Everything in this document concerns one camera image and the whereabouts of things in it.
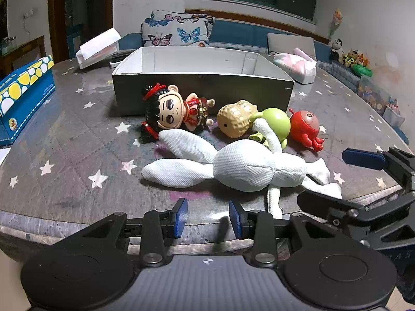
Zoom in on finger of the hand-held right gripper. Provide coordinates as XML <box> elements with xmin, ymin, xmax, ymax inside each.
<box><xmin>342</xmin><ymin>146</ymin><xmax>415</xmax><ymax>199</ymax></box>
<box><xmin>297</xmin><ymin>189</ymin><xmax>415</xmax><ymax>250</ymax></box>

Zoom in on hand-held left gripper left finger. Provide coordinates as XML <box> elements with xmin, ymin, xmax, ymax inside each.
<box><xmin>76</xmin><ymin>197</ymin><xmax>189</xmax><ymax>268</ymax></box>

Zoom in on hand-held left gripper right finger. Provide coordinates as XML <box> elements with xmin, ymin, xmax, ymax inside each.
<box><xmin>229</xmin><ymin>200</ymin><xmax>329</xmax><ymax>267</ymax></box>

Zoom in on white plush rabbit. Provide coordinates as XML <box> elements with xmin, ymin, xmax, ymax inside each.
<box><xmin>141</xmin><ymin>120</ymin><xmax>343</xmax><ymax>220</ymax></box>

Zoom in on red octopus toy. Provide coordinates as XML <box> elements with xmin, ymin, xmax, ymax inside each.
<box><xmin>288</xmin><ymin>108</ymin><xmax>325</xmax><ymax>152</ymax></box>

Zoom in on green octopus toy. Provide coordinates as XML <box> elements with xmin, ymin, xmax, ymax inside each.
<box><xmin>248</xmin><ymin>108</ymin><xmax>291</xmax><ymax>152</ymax></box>

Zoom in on tan peanut toy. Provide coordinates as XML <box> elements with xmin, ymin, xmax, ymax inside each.
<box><xmin>217</xmin><ymin>100</ymin><xmax>259</xmax><ymax>138</ymax></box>

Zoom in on black-haired doll figure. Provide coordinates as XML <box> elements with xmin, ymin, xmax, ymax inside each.
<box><xmin>139</xmin><ymin>83</ymin><xmax>216</xmax><ymax>145</ymax></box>

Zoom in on grey cardboard box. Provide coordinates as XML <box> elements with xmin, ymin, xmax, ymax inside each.
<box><xmin>112</xmin><ymin>46</ymin><xmax>295</xmax><ymax>117</ymax></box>

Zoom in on small colourful box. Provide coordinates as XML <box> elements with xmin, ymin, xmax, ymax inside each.
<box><xmin>383</xmin><ymin>105</ymin><xmax>406</xmax><ymax>128</ymax></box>

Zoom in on clear toy storage box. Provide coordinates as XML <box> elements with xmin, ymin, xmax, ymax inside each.
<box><xmin>357</xmin><ymin>74</ymin><xmax>393</xmax><ymax>115</ymax></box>

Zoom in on green plastic toy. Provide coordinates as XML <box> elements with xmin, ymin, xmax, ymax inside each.
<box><xmin>352</xmin><ymin>64</ymin><xmax>373</xmax><ymax>78</ymax></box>

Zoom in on small plush toys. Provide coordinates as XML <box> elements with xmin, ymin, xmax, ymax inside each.
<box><xmin>343</xmin><ymin>50</ymin><xmax>371</xmax><ymax>68</ymax></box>

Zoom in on pink and white soft pack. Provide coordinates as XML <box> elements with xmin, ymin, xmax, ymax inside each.
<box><xmin>273</xmin><ymin>48</ymin><xmax>317</xmax><ymax>85</ymax></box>

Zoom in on panda plush toy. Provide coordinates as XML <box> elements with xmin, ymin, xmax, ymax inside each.
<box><xmin>328</xmin><ymin>38</ymin><xmax>345</xmax><ymax>61</ymax></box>

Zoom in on grey star-printed tablecloth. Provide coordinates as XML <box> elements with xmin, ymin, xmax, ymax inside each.
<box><xmin>0</xmin><ymin>51</ymin><xmax>415</xmax><ymax>260</ymax></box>

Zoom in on grey pillow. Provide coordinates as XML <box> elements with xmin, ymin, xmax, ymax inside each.
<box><xmin>266</xmin><ymin>33</ymin><xmax>317</xmax><ymax>61</ymax></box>

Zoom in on plush flower bouquet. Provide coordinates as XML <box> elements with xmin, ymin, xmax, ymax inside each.
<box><xmin>330</xmin><ymin>8</ymin><xmax>344</xmax><ymax>39</ymax></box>

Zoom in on black and silver device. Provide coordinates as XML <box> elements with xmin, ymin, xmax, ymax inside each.
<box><xmin>110</xmin><ymin>50</ymin><xmax>134</xmax><ymax>68</ymax></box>

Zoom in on blue sofa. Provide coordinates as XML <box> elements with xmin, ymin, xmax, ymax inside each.
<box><xmin>117</xmin><ymin>19</ymin><xmax>334</xmax><ymax>63</ymax></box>

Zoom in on white paper sheet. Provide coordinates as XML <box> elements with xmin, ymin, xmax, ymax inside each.
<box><xmin>0</xmin><ymin>147</ymin><xmax>12</xmax><ymax>169</ymax></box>

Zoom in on butterfly print pillow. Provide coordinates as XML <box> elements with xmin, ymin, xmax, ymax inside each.
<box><xmin>141</xmin><ymin>10</ymin><xmax>215</xmax><ymax>48</ymax></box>

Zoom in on white open paper box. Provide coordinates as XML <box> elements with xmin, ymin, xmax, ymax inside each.
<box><xmin>75</xmin><ymin>27</ymin><xmax>122</xmax><ymax>70</ymax></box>

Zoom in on blue yellow-spotted tissue box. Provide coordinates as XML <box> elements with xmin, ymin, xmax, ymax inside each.
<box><xmin>0</xmin><ymin>55</ymin><xmax>56</xmax><ymax>146</ymax></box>

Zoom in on wooden cabinet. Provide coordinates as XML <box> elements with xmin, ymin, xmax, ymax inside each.
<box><xmin>0</xmin><ymin>35</ymin><xmax>46</xmax><ymax>77</ymax></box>

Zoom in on dark wooden door frame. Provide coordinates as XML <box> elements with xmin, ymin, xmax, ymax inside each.
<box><xmin>48</xmin><ymin>0</ymin><xmax>115</xmax><ymax>65</ymax></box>

